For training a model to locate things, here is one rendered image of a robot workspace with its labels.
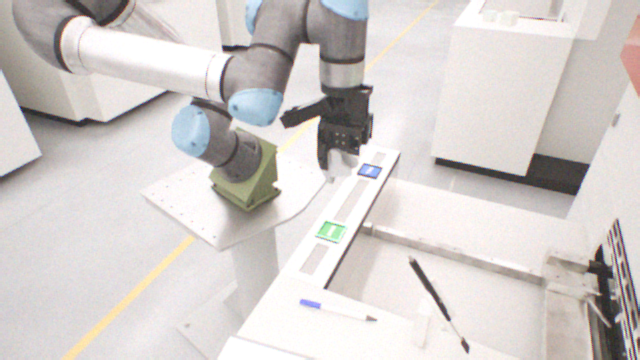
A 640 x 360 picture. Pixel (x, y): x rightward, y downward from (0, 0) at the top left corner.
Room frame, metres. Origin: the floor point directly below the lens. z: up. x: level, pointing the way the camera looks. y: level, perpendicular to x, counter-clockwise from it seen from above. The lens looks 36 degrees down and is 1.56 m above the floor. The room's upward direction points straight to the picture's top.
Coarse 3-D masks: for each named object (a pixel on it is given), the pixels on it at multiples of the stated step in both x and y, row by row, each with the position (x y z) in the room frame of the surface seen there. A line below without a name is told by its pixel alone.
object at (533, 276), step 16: (384, 240) 0.77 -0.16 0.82; (400, 240) 0.76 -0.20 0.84; (416, 240) 0.74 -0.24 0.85; (432, 240) 0.74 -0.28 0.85; (448, 256) 0.71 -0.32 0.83; (464, 256) 0.69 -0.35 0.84; (480, 256) 0.69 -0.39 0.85; (496, 272) 0.66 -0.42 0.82; (512, 272) 0.64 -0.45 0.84; (528, 272) 0.63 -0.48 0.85
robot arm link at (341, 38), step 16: (320, 0) 0.63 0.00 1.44; (336, 0) 0.61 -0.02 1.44; (352, 0) 0.61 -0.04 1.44; (320, 16) 0.62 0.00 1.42; (336, 16) 0.61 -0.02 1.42; (352, 16) 0.61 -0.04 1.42; (368, 16) 0.64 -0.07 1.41; (320, 32) 0.62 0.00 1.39; (336, 32) 0.61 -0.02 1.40; (352, 32) 0.61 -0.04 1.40; (320, 48) 0.64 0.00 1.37; (336, 48) 0.61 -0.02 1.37; (352, 48) 0.61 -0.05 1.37
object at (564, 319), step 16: (544, 256) 0.66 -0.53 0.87; (544, 272) 0.61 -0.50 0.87; (560, 272) 0.61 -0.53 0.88; (544, 288) 0.57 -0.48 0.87; (544, 304) 0.52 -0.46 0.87; (560, 304) 0.52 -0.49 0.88; (576, 304) 0.52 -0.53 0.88; (544, 320) 0.49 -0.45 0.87; (560, 320) 0.48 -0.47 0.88; (576, 320) 0.48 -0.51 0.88; (544, 336) 0.45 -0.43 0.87; (560, 336) 0.45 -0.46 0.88; (576, 336) 0.45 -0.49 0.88; (544, 352) 0.42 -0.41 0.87; (560, 352) 0.41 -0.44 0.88; (576, 352) 0.41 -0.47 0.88; (592, 352) 0.41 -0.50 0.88
